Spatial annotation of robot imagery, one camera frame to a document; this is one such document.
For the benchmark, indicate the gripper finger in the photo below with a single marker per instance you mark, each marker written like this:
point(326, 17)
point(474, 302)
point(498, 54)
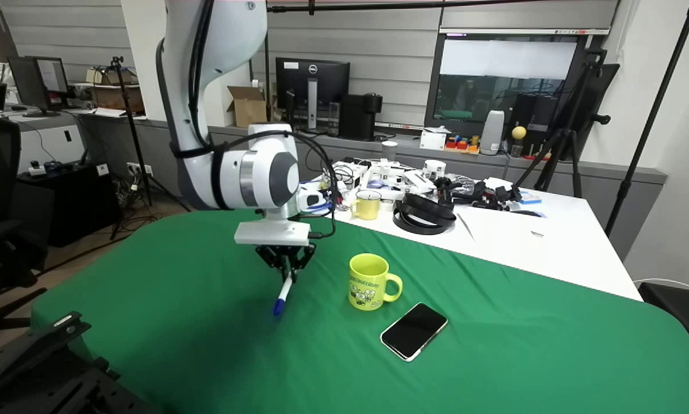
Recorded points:
point(302, 254)
point(271, 256)

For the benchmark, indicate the white marker with blue cap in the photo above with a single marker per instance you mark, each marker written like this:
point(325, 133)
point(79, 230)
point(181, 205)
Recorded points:
point(283, 296)

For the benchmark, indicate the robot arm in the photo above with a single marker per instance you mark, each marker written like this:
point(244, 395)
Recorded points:
point(218, 52)

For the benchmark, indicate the paper cup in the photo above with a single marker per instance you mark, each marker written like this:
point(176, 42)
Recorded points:
point(389, 150)

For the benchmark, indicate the yellow mug with cartoon print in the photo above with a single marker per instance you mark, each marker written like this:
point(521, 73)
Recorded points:
point(367, 284)

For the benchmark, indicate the pale yellow mug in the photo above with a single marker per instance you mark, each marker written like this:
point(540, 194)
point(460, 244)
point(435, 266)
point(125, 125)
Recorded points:
point(366, 207)

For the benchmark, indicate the green tablecloth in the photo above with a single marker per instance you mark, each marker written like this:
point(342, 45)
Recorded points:
point(206, 345)

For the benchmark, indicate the heap of white plastic parts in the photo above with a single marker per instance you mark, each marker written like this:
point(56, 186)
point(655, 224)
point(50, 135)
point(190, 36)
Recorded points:
point(390, 175)

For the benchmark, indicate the black smartphone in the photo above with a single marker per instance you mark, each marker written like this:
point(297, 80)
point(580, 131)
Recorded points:
point(413, 332)

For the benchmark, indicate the black coffee machine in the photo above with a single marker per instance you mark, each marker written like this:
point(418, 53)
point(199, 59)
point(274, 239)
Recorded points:
point(359, 118)

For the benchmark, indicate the cardboard box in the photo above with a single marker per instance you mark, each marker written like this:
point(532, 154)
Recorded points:
point(248, 109)

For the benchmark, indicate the white cylinder part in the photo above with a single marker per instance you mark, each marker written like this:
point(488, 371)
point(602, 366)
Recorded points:
point(434, 169)

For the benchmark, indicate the white power strip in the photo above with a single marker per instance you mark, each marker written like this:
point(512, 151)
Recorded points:
point(139, 168)

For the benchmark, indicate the small white box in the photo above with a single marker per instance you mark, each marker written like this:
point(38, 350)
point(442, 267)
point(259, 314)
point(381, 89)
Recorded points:
point(433, 141)

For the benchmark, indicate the black monitor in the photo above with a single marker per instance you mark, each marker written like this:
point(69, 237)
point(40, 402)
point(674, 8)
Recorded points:
point(313, 80)

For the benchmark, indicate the heap of black parts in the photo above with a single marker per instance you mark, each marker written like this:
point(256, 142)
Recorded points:
point(482, 194)

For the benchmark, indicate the row of coloured blocks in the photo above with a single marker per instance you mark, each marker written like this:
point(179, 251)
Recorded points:
point(462, 145)

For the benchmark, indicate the black cabinet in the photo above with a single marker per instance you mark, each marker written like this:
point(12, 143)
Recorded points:
point(74, 201)

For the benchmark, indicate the white cylindrical speaker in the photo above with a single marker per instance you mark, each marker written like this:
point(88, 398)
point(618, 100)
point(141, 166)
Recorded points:
point(492, 133)

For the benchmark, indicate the blue flat item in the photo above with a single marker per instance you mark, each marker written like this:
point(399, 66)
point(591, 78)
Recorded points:
point(531, 198)

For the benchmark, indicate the yellow ball on holder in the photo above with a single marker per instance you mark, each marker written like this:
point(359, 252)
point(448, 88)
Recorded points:
point(519, 133)

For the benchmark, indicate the black metal clamp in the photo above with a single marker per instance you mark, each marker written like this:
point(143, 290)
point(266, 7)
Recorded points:
point(39, 368)

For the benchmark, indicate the black horizontal pole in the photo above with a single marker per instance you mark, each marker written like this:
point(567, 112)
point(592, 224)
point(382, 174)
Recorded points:
point(379, 6)

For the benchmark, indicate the black box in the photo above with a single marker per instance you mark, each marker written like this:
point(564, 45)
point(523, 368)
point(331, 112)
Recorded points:
point(534, 112)

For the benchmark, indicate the stand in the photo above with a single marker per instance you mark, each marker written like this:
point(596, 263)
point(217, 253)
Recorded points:
point(563, 144)
point(655, 109)

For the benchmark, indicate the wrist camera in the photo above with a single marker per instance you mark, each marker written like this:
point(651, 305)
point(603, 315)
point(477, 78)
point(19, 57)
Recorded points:
point(272, 233)

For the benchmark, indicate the camera on tripod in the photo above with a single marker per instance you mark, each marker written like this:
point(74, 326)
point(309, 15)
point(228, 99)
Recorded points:
point(133, 132)

